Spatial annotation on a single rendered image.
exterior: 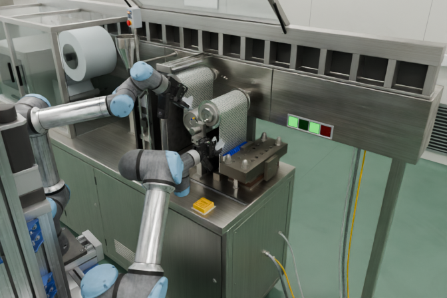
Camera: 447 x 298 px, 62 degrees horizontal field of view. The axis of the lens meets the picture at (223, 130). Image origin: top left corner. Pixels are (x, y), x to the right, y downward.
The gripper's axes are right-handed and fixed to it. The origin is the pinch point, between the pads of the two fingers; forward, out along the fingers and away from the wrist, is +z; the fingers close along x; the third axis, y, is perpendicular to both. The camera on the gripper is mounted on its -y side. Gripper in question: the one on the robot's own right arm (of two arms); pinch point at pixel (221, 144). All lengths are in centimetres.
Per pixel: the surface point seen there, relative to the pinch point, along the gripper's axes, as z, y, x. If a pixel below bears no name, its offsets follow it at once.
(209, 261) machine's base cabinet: -29, -46, -16
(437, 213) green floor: 181, -109, -90
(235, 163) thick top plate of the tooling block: -2.2, -6.0, -10.3
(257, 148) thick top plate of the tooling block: 18.4, -6.0, -10.1
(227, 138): 4.1, 2.4, -0.2
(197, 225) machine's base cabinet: -29.2, -28.6, -8.5
